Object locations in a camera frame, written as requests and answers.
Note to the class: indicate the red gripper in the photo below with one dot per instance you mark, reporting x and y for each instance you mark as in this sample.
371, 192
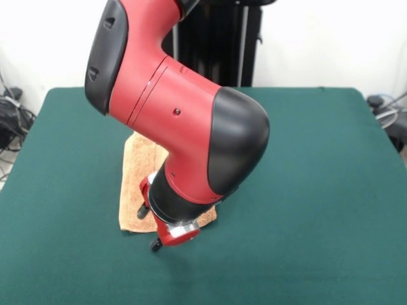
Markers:
165, 236

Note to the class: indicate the orange terry towel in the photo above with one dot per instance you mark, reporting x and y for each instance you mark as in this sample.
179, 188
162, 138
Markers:
136, 178

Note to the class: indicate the dark green table cloth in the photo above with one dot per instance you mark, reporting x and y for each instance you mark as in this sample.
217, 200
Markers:
318, 190

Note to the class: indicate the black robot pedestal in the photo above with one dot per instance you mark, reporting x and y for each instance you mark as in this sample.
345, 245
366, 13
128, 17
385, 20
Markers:
222, 47

